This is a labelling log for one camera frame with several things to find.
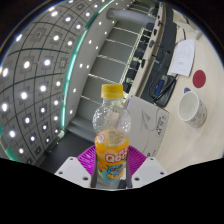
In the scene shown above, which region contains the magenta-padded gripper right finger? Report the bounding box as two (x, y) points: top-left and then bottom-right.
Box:
(125, 144), (168, 189)

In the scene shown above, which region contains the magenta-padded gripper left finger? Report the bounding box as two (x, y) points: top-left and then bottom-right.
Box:
(54, 144), (98, 188)

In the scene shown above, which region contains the yellow-capped clear drink bottle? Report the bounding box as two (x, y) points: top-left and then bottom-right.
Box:
(92, 83), (132, 183)

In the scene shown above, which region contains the white cardboard box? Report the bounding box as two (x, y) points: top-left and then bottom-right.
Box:
(124, 95), (170, 158)

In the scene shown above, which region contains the white patterned mug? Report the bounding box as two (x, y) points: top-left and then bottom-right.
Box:
(177, 90), (208, 129)

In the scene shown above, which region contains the group of ceiling lights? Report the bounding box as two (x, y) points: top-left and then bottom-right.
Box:
(0, 0), (114, 158)

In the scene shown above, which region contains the flat round red coaster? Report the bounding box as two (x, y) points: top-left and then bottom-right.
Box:
(192, 69), (207, 89)

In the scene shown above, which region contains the row of black office chairs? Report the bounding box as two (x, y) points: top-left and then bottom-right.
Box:
(128, 19), (159, 91)

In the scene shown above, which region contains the white printed paper sheet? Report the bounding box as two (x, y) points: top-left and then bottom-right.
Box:
(167, 38), (196, 78)

